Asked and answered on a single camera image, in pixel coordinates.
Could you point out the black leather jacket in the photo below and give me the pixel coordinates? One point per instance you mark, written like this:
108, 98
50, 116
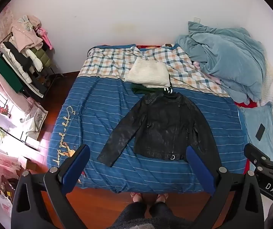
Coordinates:
165, 126

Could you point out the plaid quilt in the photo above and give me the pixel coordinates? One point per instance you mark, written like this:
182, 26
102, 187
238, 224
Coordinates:
108, 60

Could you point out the blue striped bed sheet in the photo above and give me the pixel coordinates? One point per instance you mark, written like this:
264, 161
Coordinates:
98, 114

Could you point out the black smartphone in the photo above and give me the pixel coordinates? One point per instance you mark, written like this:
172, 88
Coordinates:
260, 131

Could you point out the white puffer jacket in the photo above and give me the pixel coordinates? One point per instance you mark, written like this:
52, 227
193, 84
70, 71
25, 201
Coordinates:
22, 70

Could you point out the olive puffer vest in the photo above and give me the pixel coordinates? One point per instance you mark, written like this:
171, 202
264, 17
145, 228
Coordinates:
41, 56

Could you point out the pink cloth under duvet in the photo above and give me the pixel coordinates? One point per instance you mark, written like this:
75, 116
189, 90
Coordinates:
210, 75

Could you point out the red flower plant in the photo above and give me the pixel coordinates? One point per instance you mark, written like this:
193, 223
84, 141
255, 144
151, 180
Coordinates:
4, 111

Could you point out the dark green garment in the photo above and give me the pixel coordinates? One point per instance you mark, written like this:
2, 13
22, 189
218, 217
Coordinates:
142, 90

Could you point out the folded white knit sweater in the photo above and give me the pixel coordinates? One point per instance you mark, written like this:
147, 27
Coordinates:
148, 72

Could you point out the embroidered beige cloth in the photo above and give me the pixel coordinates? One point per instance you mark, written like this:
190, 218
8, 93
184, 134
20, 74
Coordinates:
38, 116

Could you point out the white printed shopping bag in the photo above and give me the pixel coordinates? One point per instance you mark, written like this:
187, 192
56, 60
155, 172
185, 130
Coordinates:
4, 200

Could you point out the metal clothes rack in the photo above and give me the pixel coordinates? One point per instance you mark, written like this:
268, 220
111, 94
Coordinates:
52, 71

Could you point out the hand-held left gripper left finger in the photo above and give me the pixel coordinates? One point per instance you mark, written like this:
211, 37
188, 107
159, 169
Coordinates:
75, 167

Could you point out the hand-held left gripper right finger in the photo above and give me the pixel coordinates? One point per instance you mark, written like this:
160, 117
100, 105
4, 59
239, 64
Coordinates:
199, 169

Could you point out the pink fleece coat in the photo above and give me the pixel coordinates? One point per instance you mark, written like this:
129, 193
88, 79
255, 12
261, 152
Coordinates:
25, 35

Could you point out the light blue pillow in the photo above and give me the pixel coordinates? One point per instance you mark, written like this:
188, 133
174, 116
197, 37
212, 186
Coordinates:
258, 121

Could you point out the green coat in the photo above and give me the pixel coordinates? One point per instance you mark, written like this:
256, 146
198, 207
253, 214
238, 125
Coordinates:
6, 72

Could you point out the light blue duvet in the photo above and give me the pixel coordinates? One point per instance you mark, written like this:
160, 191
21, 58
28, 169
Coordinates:
227, 59

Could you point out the red bed sheet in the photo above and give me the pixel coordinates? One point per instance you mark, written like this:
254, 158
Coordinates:
246, 105

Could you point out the black hanging garment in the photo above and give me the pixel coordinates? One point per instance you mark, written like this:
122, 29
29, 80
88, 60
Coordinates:
17, 54

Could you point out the white wall outlet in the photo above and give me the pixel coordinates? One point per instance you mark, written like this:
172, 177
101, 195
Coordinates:
196, 19

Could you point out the person's legs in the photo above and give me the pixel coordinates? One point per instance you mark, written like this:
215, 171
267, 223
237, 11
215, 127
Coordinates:
150, 206

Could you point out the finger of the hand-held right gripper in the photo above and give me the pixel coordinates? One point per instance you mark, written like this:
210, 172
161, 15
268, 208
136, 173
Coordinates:
255, 153

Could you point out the pink plush toy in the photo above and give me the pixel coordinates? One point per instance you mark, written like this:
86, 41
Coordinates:
46, 39

